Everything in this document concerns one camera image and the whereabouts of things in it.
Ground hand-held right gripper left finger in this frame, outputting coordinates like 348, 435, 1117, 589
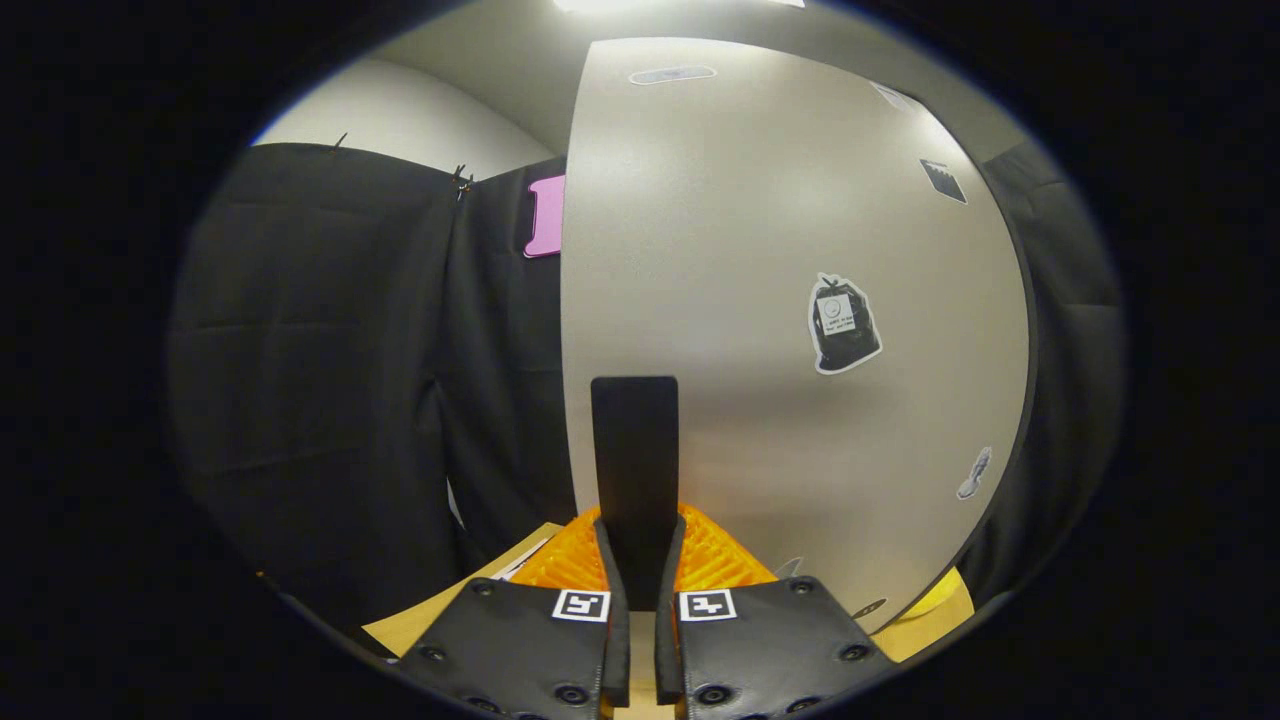
395, 505, 633, 720

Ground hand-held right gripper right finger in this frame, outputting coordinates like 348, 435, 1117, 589
655, 503, 896, 720

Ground black door handle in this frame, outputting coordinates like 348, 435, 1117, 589
590, 376, 681, 613

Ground grey cabinet door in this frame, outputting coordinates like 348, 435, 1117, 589
558, 37, 1036, 636

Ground black backdrop cloth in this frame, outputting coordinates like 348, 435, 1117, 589
165, 140, 1126, 641

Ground large ceiling lamp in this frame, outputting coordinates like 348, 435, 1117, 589
555, 0, 806, 13

